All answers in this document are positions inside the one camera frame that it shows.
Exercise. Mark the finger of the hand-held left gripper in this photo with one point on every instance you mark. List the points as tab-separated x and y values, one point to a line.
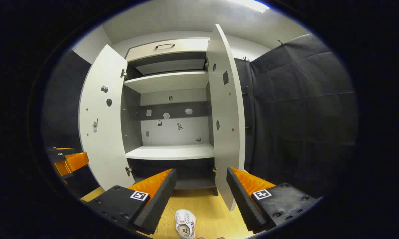
61	154
75	161

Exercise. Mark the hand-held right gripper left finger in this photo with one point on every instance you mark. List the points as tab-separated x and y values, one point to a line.
161	202

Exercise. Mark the white canvas shoe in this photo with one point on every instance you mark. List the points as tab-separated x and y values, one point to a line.
185	217

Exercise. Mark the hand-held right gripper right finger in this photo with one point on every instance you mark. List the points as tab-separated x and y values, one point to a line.
244	205

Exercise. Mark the ceiling light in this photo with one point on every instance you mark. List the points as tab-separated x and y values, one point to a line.
251	4

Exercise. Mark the white shoe cabinet door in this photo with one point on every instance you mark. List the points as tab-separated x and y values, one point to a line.
224	132
100	142

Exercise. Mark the black backdrop cloth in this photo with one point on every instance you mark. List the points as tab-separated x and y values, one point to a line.
65	106
302	116

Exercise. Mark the white shoe cabinet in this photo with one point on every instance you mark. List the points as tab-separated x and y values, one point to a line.
169	151

